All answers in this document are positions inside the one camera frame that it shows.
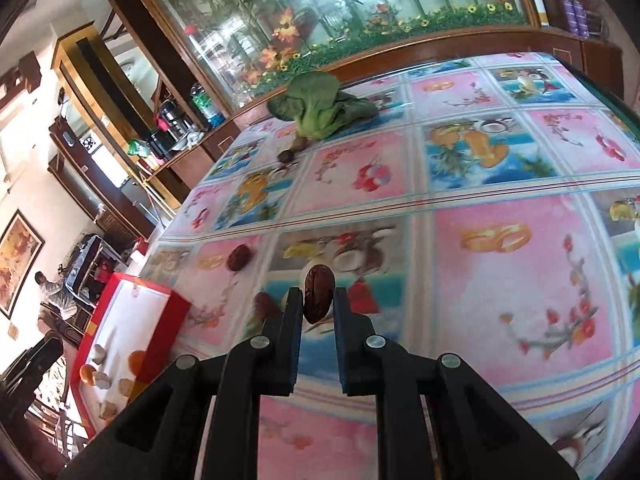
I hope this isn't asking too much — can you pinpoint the green bok choy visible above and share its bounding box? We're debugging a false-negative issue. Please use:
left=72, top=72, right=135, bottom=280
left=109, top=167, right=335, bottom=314
left=267, top=71, right=381, bottom=140

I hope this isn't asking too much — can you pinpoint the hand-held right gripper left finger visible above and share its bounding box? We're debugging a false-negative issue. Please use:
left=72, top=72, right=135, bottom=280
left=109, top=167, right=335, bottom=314
left=65, top=287, right=306, bottom=480

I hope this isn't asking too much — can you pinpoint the floral glass partition panel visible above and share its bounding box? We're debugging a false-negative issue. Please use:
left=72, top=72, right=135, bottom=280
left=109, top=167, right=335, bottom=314
left=115, top=0, right=543, bottom=111

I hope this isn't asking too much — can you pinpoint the red box with white inside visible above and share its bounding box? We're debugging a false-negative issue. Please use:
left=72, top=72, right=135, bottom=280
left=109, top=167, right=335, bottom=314
left=67, top=272, right=191, bottom=441

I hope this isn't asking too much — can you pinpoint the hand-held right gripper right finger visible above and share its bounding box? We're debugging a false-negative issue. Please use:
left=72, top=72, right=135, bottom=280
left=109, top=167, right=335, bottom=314
left=332, top=287, right=581, bottom=480

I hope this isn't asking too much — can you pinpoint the black chair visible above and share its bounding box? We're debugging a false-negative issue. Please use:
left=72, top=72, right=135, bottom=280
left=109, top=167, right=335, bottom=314
left=0, top=335, right=66, bottom=426

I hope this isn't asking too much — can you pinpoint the framed wall picture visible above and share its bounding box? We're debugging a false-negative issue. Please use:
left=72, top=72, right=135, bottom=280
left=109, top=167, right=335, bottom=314
left=0, top=209, right=46, bottom=318

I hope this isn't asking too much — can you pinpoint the green plastic bottle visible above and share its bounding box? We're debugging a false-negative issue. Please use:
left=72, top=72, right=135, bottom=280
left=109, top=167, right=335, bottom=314
left=190, top=82, right=226, bottom=128

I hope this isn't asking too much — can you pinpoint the black kettle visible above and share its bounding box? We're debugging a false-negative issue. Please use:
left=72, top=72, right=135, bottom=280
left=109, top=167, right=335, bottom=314
left=157, top=100, right=193, bottom=136

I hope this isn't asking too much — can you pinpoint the red date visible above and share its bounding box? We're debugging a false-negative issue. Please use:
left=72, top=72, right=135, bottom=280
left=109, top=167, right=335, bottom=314
left=227, top=244, right=251, bottom=272
left=302, top=265, right=333, bottom=325
left=254, top=292, right=282, bottom=320

